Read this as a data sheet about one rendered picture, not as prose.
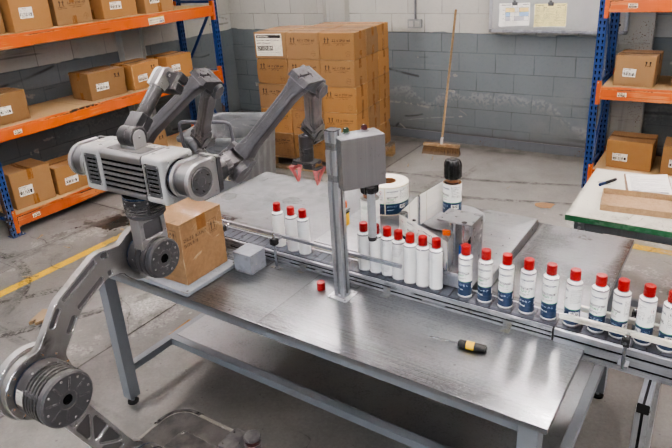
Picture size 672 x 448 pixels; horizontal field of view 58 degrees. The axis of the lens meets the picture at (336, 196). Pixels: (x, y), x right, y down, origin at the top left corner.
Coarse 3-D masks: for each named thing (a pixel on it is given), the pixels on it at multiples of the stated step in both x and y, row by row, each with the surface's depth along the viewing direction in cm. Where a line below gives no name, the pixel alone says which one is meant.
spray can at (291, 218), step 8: (288, 208) 255; (288, 216) 256; (296, 216) 257; (288, 224) 257; (296, 224) 258; (288, 232) 259; (296, 232) 259; (288, 240) 260; (288, 248) 262; (296, 248) 261
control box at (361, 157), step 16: (368, 128) 219; (336, 144) 211; (352, 144) 209; (368, 144) 211; (384, 144) 214; (352, 160) 211; (368, 160) 213; (384, 160) 216; (352, 176) 213; (368, 176) 216; (384, 176) 218
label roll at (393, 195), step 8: (392, 176) 301; (400, 176) 300; (384, 184) 291; (392, 184) 290; (400, 184) 290; (408, 184) 294; (384, 192) 288; (392, 192) 287; (400, 192) 289; (408, 192) 295; (384, 200) 289; (392, 200) 289; (400, 200) 290; (408, 200) 296; (384, 208) 291; (392, 208) 290; (400, 208) 292
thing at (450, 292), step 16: (240, 240) 276; (256, 240) 275; (304, 256) 258; (320, 256) 257; (368, 272) 242; (416, 288) 229; (448, 288) 227; (480, 304) 216; (496, 304) 215; (512, 304) 215
